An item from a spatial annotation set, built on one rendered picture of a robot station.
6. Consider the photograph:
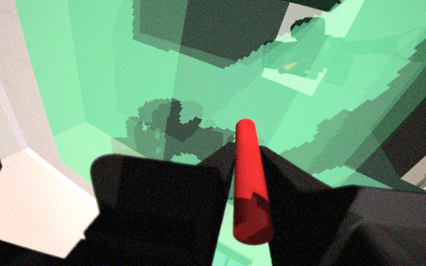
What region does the red peg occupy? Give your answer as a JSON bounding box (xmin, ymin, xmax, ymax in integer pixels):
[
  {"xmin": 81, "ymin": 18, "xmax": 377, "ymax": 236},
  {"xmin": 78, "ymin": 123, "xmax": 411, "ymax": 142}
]
[{"xmin": 232, "ymin": 119, "xmax": 274, "ymax": 245}]

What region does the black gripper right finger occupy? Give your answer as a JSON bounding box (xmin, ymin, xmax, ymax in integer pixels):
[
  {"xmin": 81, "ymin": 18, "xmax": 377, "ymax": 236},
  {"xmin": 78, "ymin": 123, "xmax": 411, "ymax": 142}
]
[{"xmin": 260, "ymin": 146, "xmax": 426, "ymax": 266}]

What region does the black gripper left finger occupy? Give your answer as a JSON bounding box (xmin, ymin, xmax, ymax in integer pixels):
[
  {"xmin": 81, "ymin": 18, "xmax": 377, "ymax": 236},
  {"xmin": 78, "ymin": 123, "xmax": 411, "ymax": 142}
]
[{"xmin": 89, "ymin": 142, "xmax": 237, "ymax": 266}]

